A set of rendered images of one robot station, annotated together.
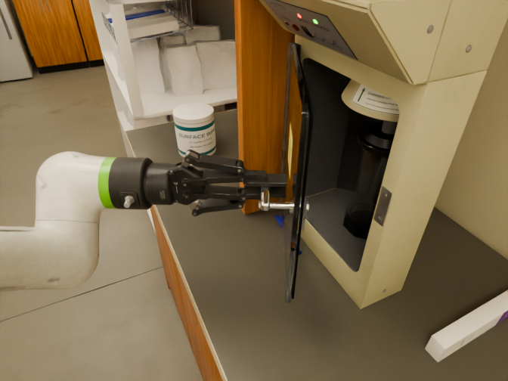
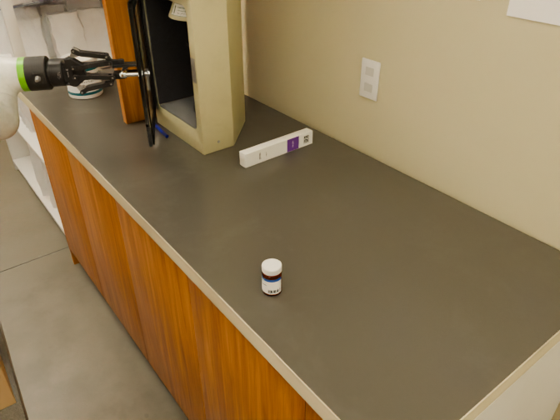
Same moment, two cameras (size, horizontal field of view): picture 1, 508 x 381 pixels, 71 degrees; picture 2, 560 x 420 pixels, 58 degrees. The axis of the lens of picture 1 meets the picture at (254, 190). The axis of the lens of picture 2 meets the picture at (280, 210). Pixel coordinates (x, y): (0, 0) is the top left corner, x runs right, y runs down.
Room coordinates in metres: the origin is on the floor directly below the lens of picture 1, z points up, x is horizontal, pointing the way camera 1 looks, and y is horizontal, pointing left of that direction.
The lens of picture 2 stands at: (-0.98, -0.15, 1.65)
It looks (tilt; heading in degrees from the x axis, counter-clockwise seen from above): 33 degrees down; 348
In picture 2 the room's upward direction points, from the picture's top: straight up
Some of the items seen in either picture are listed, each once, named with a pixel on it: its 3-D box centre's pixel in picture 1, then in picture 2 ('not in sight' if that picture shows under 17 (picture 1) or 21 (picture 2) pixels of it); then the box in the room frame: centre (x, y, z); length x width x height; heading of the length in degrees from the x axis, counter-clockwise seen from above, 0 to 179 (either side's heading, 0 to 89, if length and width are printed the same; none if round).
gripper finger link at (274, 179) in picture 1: (266, 179); (125, 64); (0.51, -0.02, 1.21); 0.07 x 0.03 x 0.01; 89
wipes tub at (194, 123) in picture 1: (195, 131); (82, 75); (1.07, 0.20, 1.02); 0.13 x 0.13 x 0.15
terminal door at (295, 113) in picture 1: (289, 174); (143, 65); (0.56, -0.07, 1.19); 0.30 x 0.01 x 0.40; 178
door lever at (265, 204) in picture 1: (274, 192); (131, 70); (0.49, -0.04, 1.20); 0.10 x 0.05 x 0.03; 178
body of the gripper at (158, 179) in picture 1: (177, 184); (67, 72); (0.51, 0.14, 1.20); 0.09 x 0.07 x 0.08; 89
